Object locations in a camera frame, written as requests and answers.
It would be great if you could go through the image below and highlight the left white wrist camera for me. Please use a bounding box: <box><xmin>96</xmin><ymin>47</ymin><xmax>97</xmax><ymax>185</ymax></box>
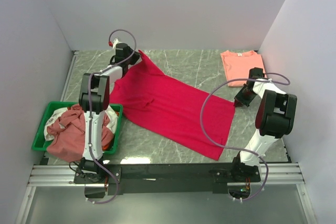
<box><xmin>108</xmin><ymin>38</ymin><xmax>127</xmax><ymax>50</ymax></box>

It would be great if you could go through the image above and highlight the folded salmon pink t shirt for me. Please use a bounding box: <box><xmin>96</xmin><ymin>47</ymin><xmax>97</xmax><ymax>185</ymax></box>
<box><xmin>220</xmin><ymin>50</ymin><xmax>265</xmax><ymax>81</ymax></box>

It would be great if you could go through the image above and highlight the orange garment in basket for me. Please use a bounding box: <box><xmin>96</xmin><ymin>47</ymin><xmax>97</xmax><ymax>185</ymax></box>
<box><xmin>102</xmin><ymin>143</ymin><xmax>111</xmax><ymax>151</ymax></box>

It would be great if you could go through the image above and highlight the green plastic laundry basket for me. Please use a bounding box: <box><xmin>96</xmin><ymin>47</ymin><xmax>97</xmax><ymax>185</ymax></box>
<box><xmin>32</xmin><ymin>101</ymin><xmax>123</xmax><ymax>154</ymax></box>

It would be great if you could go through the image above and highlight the aluminium extrusion rail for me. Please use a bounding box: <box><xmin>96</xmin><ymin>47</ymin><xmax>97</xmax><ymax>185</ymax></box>
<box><xmin>28</xmin><ymin>163</ymin><xmax>305</xmax><ymax>187</ymax></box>

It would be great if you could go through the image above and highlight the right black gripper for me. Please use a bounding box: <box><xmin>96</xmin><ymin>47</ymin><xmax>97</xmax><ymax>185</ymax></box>
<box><xmin>234</xmin><ymin>84</ymin><xmax>257</xmax><ymax>108</ymax></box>

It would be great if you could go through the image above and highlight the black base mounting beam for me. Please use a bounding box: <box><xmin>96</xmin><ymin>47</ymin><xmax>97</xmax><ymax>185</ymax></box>
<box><xmin>73</xmin><ymin>162</ymin><xmax>263</xmax><ymax>199</ymax></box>

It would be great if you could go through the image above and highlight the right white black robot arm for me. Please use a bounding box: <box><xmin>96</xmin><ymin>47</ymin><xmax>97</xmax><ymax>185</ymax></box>
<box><xmin>230</xmin><ymin>68</ymin><xmax>297</xmax><ymax>182</ymax></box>

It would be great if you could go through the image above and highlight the dusty pink crumpled shirt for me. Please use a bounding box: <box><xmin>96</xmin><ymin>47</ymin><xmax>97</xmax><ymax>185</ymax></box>
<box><xmin>44</xmin><ymin>104</ymin><xmax>119</xmax><ymax>162</ymax></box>

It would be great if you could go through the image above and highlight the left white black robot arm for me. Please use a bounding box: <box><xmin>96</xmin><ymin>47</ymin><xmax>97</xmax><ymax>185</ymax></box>
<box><xmin>79</xmin><ymin>42</ymin><xmax>140</xmax><ymax>183</ymax></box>

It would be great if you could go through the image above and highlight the white crumpled shirt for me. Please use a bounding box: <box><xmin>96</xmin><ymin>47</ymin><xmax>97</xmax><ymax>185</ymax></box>
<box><xmin>44</xmin><ymin>104</ymin><xmax>118</xmax><ymax>144</ymax></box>

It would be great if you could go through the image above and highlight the magenta red t shirt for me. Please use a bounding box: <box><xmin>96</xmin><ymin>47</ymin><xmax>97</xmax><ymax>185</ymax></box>
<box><xmin>110</xmin><ymin>52</ymin><xmax>235</xmax><ymax>161</ymax></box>

